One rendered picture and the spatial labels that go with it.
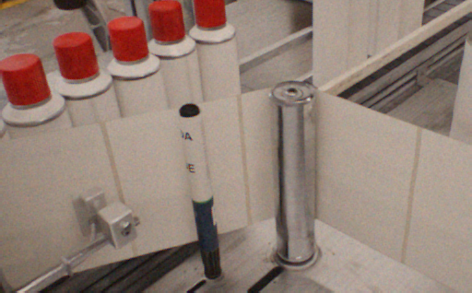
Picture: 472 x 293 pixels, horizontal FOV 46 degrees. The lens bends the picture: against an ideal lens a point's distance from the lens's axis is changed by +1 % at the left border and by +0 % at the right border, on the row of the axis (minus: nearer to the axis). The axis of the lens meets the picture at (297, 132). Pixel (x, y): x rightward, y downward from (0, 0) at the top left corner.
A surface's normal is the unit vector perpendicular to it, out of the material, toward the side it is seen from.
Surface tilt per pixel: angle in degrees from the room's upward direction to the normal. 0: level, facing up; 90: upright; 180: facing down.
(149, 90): 90
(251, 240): 0
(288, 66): 0
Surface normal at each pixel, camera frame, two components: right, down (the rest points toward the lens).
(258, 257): -0.01, -0.83
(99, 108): 0.61, 0.44
